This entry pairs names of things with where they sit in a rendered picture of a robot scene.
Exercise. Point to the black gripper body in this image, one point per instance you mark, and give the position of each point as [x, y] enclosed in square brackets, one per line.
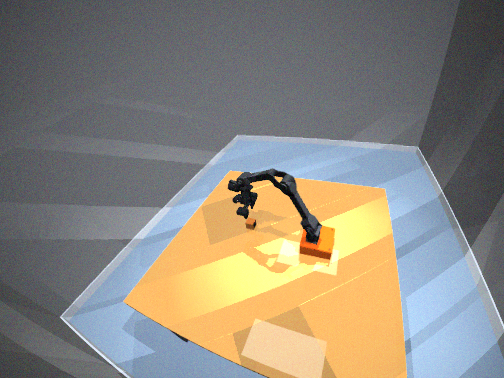
[243, 211]

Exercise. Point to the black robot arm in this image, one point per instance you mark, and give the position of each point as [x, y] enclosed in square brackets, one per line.
[288, 186]

